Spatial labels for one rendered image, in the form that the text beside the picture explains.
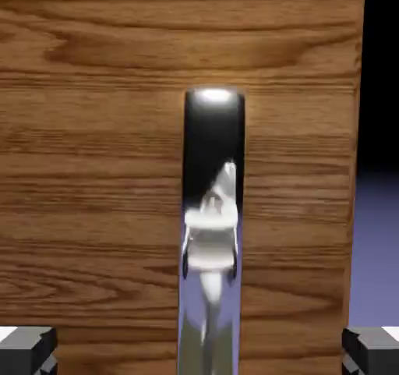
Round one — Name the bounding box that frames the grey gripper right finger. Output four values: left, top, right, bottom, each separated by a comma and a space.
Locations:
341, 325, 399, 375

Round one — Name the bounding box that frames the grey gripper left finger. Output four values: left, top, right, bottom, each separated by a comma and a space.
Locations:
0, 325, 59, 375

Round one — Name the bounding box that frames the wooden cabinet door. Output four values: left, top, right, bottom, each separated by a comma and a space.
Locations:
0, 0, 367, 375

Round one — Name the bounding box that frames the shiny curved metal handle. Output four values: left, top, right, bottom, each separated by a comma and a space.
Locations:
176, 87, 247, 375

